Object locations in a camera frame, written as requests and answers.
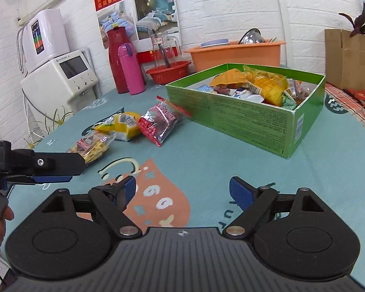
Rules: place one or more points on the plain orange snack packet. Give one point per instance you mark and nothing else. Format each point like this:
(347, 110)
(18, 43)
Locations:
(228, 77)

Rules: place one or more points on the steel bowl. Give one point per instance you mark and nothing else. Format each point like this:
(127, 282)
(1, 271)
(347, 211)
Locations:
(251, 37)

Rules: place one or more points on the large cardboard box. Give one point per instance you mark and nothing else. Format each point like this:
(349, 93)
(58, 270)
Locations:
(346, 60)

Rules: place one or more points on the green snack packet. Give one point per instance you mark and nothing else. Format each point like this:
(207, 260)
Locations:
(289, 102)

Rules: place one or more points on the clear packet yellow snacks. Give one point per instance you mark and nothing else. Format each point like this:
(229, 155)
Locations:
(91, 146)

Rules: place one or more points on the red plastic basket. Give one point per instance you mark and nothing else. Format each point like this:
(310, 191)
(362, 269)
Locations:
(167, 73)

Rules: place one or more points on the orange plastic basin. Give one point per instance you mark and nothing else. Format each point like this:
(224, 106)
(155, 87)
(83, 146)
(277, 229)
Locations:
(231, 56)

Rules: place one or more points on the red envelopes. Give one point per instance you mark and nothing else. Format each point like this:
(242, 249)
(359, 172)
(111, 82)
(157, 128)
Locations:
(362, 95)

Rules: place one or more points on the pink thermos bottle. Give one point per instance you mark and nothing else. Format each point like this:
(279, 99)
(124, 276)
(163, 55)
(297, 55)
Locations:
(132, 70)

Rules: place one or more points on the white water purifier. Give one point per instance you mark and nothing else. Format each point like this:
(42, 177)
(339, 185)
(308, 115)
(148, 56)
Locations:
(45, 39)

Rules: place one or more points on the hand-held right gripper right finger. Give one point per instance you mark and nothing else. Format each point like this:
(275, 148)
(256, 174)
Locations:
(241, 191)

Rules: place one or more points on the blue plastic lid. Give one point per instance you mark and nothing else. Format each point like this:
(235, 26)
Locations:
(214, 43)

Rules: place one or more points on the white countertop appliance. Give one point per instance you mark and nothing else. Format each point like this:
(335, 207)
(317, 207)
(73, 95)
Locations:
(51, 85)

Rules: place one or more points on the green cardboard box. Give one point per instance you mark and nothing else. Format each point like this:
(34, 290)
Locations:
(231, 121)

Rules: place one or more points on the red clear candy packet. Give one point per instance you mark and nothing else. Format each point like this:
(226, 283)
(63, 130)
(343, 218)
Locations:
(158, 121)

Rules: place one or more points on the clear yellow cake packet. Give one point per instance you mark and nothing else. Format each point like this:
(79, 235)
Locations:
(267, 85)

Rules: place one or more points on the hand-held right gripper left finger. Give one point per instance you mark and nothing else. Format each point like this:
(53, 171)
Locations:
(130, 188)

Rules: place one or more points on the glass pitcher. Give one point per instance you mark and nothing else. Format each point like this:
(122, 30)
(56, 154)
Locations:
(164, 48)

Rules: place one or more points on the purple leaf plant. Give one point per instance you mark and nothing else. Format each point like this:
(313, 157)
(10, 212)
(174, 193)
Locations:
(360, 24)

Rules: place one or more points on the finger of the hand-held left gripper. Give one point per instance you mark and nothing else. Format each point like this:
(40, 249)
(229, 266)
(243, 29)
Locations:
(53, 179)
(57, 164)

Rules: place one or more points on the bedroom wall poster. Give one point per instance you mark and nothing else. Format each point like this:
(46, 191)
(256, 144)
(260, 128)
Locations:
(155, 15)

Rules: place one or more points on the clear brown pastry packet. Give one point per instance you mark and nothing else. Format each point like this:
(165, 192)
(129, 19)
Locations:
(298, 89)

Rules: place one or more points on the plaid cloth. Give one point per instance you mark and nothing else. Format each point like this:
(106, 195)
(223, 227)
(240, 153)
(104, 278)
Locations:
(349, 106)

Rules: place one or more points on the red gift box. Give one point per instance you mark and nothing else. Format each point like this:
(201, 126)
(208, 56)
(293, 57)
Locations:
(146, 57)

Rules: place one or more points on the red thermos jug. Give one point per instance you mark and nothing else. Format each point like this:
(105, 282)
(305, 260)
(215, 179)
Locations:
(117, 64)

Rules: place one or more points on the yellow snack packet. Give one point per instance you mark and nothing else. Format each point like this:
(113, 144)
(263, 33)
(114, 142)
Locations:
(121, 124)

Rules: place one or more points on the dark long spoon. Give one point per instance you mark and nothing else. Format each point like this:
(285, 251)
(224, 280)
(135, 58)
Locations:
(165, 56)

